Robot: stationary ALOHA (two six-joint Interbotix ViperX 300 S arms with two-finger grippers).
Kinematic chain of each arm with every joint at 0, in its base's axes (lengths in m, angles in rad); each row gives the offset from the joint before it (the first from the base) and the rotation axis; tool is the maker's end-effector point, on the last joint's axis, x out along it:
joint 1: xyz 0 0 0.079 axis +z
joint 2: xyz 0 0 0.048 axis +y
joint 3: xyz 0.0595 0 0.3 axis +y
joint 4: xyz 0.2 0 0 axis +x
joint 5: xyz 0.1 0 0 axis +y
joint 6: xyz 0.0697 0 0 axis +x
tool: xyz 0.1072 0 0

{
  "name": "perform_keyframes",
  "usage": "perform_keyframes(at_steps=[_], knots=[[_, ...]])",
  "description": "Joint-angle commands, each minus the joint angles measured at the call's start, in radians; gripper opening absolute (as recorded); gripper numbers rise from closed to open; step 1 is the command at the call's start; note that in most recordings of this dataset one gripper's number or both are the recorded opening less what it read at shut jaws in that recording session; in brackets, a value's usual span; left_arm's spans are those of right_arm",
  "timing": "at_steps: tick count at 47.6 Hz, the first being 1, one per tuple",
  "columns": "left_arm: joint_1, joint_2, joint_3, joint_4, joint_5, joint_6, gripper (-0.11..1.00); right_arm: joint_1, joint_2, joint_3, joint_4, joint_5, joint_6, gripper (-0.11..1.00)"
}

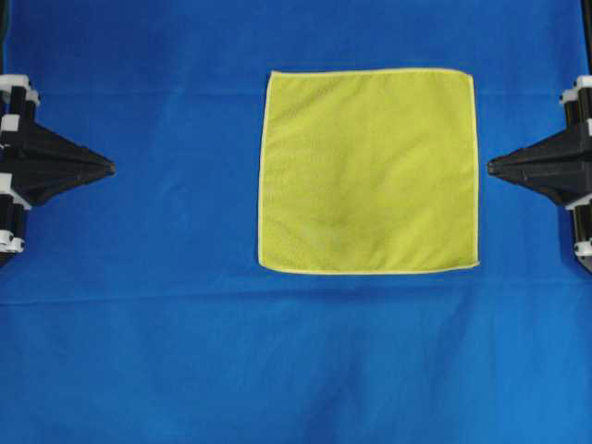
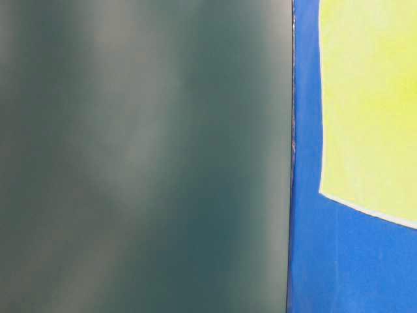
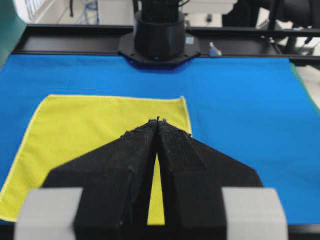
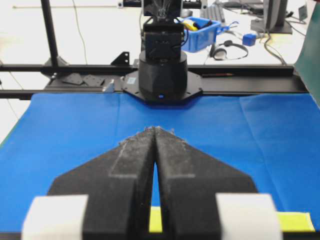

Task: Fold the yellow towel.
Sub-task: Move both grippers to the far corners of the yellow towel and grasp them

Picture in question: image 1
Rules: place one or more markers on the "yellow-green microfibre towel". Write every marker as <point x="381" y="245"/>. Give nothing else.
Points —
<point x="369" y="172"/>

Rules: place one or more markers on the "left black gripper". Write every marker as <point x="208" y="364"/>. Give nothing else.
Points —
<point x="21" y="138"/>

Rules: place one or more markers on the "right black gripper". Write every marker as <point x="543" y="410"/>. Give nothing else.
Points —
<point x="569" y="187"/>

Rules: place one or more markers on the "blue table cloth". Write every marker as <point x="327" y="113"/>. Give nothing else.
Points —
<point x="139" y="312"/>

